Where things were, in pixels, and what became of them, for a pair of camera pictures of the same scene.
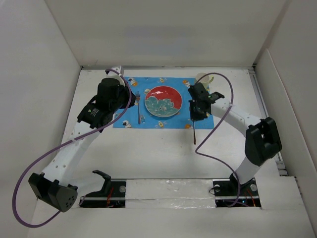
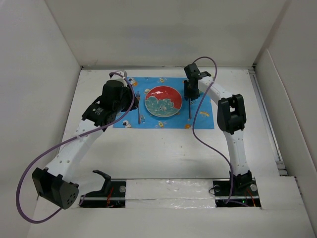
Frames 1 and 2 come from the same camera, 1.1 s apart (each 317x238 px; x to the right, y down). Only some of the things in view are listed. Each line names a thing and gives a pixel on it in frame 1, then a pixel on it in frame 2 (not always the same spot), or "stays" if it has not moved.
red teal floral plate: x=163 y=101 stays
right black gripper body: x=195 y=113 -> x=190 y=92
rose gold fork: x=137 y=96 stays
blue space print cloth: x=139 y=118 stays
